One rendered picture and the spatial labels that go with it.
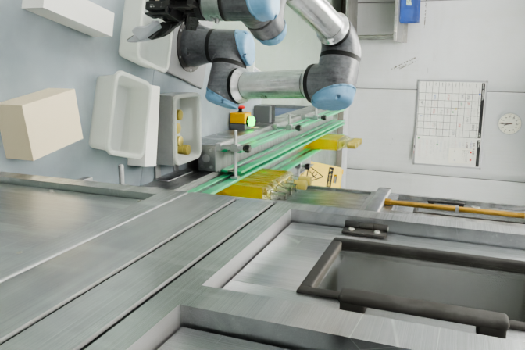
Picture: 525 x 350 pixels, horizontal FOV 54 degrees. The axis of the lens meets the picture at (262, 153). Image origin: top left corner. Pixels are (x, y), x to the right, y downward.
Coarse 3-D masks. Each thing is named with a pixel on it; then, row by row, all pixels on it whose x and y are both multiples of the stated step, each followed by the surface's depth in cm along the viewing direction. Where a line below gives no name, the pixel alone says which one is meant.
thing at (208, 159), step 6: (204, 144) 180; (210, 144) 181; (204, 150) 180; (210, 150) 178; (204, 156) 179; (210, 156) 179; (216, 156) 179; (198, 162) 181; (204, 162) 181; (210, 162) 180; (216, 162) 180; (198, 168) 182; (204, 168) 181; (210, 168) 180; (216, 168) 180
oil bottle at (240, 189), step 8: (232, 184) 176; (240, 184) 176; (248, 184) 176; (256, 184) 176; (264, 184) 176; (224, 192) 177; (232, 192) 176; (240, 192) 175; (248, 192) 174; (256, 192) 173; (264, 192) 172
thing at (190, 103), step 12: (180, 96) 162; (192, 96) 169; (180, 108) 176; (192, 108) 175; (180, 120) 177; (192, 120) 176; (180, 132) 178; (192, 132) 177; (192, 144) 177; (180, 156) 172; (192, 156) 173
